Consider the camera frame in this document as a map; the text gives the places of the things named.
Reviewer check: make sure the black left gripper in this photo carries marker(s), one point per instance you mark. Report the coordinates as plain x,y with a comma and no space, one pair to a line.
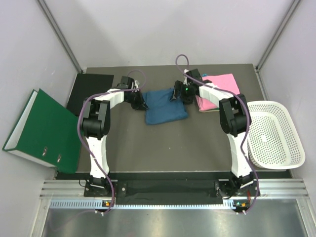
140,101

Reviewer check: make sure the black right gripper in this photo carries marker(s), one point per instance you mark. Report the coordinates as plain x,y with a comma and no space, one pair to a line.
178,87

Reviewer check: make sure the blue t shirt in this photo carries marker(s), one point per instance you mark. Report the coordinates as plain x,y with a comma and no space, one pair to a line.
161,109

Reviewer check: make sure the pink t shirt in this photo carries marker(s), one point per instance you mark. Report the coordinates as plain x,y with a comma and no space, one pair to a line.
226,82

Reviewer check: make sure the white perforated plastic basket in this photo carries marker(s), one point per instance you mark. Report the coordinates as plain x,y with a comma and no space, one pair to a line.
273,141

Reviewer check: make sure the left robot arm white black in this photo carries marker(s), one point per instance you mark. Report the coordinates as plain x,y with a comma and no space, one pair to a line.
94,125

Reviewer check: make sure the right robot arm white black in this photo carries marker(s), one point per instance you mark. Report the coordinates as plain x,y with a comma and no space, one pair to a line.
235,121

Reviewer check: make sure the green ring binder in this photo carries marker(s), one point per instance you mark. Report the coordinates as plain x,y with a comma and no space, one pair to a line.
46,133

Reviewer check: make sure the grey slotted cable duct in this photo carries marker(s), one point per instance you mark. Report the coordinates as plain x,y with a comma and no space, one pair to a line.
104,204

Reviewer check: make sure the left aluminium corner post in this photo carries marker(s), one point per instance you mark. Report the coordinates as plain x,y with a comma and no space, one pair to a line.
60,36

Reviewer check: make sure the aluminium corner post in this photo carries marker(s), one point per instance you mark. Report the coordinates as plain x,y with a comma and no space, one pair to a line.
60,36
278,33

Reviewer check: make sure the right aluminium corner post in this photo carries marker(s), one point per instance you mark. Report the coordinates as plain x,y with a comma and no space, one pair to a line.
278,33

